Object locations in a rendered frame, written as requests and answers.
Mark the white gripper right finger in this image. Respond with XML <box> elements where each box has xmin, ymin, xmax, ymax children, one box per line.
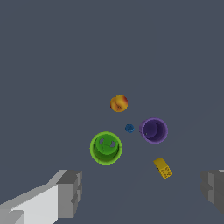
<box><xmin>199</xmin><ymin>169</ymin><xmax>224</xmax><ymax>215</ymax></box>

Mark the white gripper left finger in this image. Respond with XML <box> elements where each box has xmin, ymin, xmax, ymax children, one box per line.
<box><xmin>0</xmin><ymin>169</ymin><xmax>83</xmax><ymax>224</ymax></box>

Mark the yellow box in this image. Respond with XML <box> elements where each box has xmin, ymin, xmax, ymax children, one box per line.
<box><xmin>152</xmin><ymin>157</ymin><xmax>173</xmax><ymax>179</ymax></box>

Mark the small blue ball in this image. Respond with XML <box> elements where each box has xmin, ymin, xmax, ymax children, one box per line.
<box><xmin>124</xmin><ymin>123</ymin><xmax>136</xmax><ymax>134</ymax></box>

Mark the purple cup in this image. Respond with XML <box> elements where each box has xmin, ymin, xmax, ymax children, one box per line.
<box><xmin>138</xmin><ymin>117</ymin><xmax>169</xmax><ymax>144</ymax></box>

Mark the orange peach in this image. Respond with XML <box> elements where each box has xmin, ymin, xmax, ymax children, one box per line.
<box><xmin>109</xmin><ymin>94</ymin><xmax>130</xmax><ymax>113</ymax></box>

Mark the green cup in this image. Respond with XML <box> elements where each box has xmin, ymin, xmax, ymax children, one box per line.
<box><xmin>89</xmin><ymin>130</ymin><xmax>123</xmax><ymax>165</ymax></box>

